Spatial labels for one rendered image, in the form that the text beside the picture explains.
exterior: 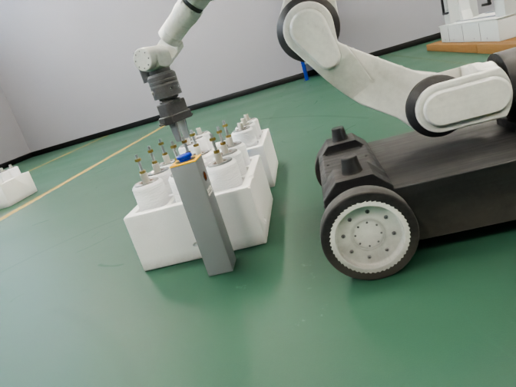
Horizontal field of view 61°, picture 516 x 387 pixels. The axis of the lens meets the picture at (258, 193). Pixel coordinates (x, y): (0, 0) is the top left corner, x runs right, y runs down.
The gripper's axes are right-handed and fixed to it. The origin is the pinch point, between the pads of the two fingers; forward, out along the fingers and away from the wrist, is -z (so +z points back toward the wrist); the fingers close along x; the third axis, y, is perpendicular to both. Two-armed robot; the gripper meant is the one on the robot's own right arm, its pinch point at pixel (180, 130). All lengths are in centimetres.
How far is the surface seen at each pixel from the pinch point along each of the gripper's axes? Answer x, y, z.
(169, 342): -51, -29, -36
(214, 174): -9.2, -16.9, -13.0
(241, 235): -10.7, -20.8, -31.7
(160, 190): -16.0, -0.1, -13.7
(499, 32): 323, -53, -21
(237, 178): -4.6, -20.7, -16.4
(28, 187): 70, 262, -29
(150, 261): -24.9, 5.0, -33.0
